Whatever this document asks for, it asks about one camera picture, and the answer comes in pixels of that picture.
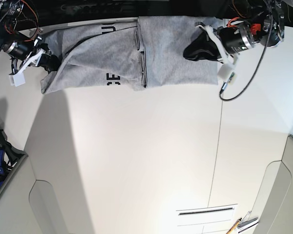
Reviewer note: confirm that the blue black equipment pile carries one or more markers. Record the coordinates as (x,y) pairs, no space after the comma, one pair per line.
(9,157)

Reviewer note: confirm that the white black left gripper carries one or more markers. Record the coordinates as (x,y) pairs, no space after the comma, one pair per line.
(222,44)

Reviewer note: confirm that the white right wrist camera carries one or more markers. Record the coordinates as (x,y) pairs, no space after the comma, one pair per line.
(17,79)

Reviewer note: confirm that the grey T-shirt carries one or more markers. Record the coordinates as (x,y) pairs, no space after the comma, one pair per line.
(144,53)

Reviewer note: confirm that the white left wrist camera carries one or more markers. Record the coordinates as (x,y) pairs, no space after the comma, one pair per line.
(226,73)

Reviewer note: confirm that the white silver flat device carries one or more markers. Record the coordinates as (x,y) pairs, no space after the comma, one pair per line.
(247,224)

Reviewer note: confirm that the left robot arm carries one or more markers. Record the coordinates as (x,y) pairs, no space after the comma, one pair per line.
(264,24)

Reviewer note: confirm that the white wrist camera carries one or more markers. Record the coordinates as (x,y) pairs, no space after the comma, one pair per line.
(17,79)
(226,73)

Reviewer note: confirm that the wooden stick tool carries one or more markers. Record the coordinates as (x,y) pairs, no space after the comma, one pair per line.
(234,226)

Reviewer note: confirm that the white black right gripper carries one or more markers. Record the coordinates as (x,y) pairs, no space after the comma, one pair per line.
(23,51)

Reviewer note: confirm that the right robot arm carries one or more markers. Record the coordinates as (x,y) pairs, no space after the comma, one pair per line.
(13,12)

